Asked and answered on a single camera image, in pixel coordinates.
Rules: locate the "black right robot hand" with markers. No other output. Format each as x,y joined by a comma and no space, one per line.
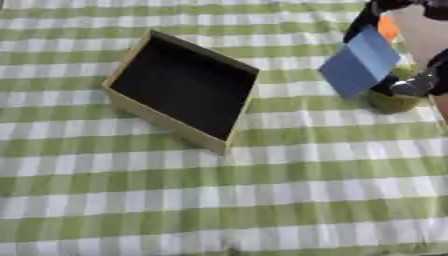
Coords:
361,23

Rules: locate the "tan cardboard box black inside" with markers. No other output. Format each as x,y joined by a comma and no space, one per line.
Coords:
181,86

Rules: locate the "orange toy object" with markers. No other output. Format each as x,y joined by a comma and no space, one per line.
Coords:
387,30

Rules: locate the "green fuzzy ball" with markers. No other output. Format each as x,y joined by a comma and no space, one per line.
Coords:
389,104

